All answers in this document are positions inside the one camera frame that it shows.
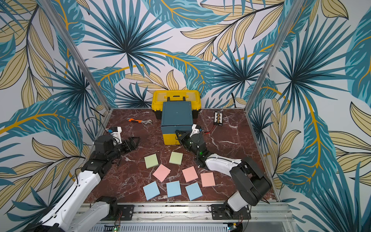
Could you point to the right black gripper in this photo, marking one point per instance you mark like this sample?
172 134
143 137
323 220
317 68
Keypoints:
187 139

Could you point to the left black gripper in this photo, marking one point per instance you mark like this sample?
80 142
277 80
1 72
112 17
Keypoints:
126 143

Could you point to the teal yellow drawer cabinet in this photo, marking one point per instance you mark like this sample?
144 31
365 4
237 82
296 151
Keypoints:
176 115

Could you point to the green sticky note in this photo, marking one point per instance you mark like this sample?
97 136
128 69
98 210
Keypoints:
151 161
176 158

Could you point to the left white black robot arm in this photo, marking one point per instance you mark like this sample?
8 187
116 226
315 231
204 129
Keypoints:
61 217

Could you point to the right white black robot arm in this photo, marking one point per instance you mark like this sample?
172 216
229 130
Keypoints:
251 182

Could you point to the pink sticky note middle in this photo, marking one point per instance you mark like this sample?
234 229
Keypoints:
190 174

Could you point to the pink sticky note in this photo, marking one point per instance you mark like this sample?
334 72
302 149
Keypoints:
161 173
207 179
190 174

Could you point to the pink sticky note left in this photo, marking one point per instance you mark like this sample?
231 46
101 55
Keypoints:
161 173

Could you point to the blue sticky note left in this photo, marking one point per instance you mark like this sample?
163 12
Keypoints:
151 190

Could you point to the blue sticky note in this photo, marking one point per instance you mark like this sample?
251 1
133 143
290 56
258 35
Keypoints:
173 189
194 191
151 190

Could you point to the pink sticky note right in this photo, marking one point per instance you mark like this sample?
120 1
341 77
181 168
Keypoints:
207 179

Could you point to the blue sticky note middle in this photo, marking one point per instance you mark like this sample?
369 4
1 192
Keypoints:
173 189

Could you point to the blue sticky note right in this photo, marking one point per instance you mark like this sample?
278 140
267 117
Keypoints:
194 191

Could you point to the orange adjustable wrench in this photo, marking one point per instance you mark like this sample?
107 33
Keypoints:
145 122

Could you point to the black battery holder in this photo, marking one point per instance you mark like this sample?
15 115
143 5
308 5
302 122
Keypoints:
218 118

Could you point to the yellow black toolbox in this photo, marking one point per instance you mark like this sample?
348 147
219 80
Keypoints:
161 96

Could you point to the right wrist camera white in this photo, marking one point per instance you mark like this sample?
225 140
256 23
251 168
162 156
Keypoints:
195 129

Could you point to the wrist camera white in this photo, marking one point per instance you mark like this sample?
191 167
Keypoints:
195 129
116 133

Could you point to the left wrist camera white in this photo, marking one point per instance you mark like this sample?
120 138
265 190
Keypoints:
116 133

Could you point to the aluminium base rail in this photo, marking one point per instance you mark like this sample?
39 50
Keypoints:
199 216

